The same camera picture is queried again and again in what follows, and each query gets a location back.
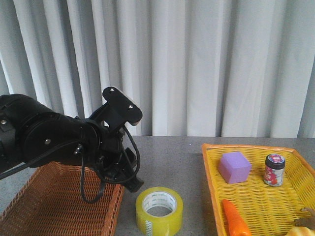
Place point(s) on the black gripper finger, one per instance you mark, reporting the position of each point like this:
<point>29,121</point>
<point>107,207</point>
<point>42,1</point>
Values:
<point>134,184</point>

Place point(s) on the yellow plastic mesh basket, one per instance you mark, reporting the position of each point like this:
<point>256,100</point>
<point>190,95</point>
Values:
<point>267,210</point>

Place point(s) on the white pleated curtain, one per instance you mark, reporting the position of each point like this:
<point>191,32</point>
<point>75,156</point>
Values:
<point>222,68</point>

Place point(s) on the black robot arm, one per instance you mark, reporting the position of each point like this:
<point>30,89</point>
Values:
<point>34,135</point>

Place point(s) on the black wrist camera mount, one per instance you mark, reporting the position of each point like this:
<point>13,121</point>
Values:
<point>117,110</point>

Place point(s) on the brown wicker basket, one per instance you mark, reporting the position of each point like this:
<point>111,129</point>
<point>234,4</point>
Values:
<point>50,204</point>

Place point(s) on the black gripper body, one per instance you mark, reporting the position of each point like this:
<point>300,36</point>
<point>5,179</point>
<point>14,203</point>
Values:
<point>113,162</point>

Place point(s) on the purple foam cube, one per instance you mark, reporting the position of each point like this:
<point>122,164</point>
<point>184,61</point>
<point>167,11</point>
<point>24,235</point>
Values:
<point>234,167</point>

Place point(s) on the orange toy carrot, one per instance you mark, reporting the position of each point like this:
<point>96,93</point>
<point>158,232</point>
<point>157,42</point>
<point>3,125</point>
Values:
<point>236,224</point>

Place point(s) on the yellow packing tape roll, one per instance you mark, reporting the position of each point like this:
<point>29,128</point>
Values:
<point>167,225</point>

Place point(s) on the small jar with dark lid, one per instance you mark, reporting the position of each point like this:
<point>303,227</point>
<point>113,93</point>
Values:
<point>274,169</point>

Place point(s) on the yellow toy fruit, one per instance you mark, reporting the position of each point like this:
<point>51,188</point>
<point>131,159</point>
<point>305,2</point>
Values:
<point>300,231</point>

